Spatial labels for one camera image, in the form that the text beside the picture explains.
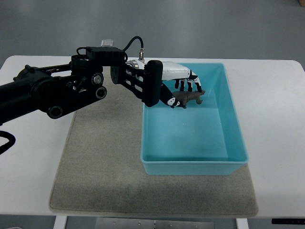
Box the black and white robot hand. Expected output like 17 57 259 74
139 61 203 108

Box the brown toy hippo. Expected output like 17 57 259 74
173 90 205 109

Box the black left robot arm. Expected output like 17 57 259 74
0 36 148 124

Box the blue plastic box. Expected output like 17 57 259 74
141 63 248 175

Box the grey felt mat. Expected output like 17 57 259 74
49 80 258 218

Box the metal table crossbar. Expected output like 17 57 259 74
95 218 215 229

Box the white right table leg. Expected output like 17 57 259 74
236 218 249 229

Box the white table leg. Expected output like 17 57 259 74
236 218 249 229
53 216 68 229

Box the white left table leg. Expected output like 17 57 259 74
53 216 68 229

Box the black desk control panel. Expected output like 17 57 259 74
271 218 305 225

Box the black braided cable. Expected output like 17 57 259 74
0 130 17 156

